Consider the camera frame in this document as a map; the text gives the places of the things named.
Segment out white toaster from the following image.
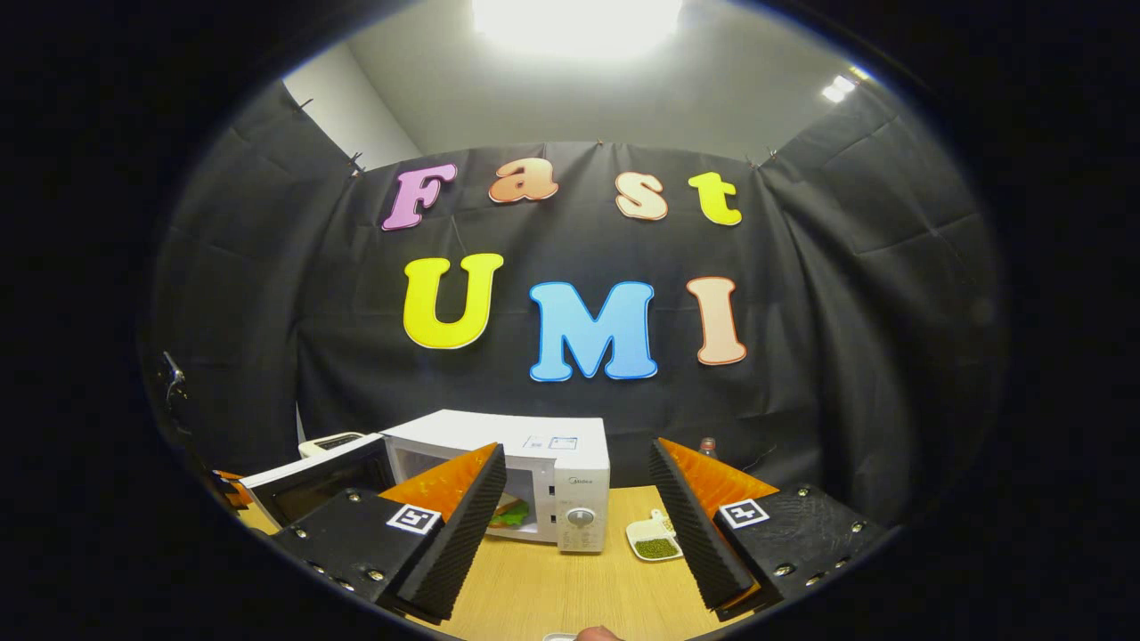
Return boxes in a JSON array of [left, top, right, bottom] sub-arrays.
[[298, 432, 366, 459]]

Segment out large ceiling light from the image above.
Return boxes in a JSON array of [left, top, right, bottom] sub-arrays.
[[472, 0, 687, 59]]

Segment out white divided plate of beans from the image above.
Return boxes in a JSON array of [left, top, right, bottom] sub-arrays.
[[626, 509, 685, 562]]

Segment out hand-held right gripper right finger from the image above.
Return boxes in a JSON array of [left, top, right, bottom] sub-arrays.
[[648, 436, 892, 622]]

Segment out small ceiling light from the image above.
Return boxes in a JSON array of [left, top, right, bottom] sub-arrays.
[[819, 67, 869, 103]]

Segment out lettuce sandwich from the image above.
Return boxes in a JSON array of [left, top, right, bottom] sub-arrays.
[[488, 497, 533, 531]]

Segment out white microwave oven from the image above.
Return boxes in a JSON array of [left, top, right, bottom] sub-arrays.
[[240, 410, 611, 555]]

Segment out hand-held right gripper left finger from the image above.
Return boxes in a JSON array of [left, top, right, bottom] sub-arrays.
[[267, 442, 509, 624]]

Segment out black backdrop cloth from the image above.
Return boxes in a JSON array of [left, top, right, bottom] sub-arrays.
[[147, 80, 1007, 535]]

